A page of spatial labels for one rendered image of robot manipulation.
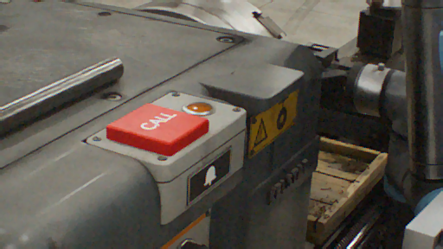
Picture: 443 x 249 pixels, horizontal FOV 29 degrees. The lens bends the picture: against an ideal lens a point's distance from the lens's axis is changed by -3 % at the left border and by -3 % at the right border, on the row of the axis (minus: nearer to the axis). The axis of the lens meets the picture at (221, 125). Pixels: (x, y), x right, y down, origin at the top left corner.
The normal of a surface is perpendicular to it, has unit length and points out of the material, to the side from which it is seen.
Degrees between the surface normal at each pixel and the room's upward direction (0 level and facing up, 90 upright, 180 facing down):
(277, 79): 0
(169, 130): 0
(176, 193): 90
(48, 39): 0
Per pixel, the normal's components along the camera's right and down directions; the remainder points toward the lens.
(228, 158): 0.87, 0.23
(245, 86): 0.05, -0.92
